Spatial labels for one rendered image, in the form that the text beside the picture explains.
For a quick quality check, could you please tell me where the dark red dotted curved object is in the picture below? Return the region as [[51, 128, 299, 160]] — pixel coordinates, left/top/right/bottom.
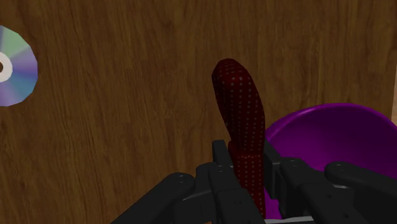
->
[[211, 58, 267, 220]]

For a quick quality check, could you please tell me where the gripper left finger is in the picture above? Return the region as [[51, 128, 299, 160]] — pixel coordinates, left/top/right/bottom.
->
[[110, 139, 266, 224]]

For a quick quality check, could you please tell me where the shiny compact disc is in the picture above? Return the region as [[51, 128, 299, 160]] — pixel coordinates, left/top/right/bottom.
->
[[0, 25, 39, 108]]

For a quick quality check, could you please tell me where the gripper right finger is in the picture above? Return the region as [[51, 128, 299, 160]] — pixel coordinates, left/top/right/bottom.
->
[[263, 139, 397, 224]]

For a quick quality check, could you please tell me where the purple bowl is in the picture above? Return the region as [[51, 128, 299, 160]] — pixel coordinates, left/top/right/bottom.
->
[[263, 103, 397, 220]]

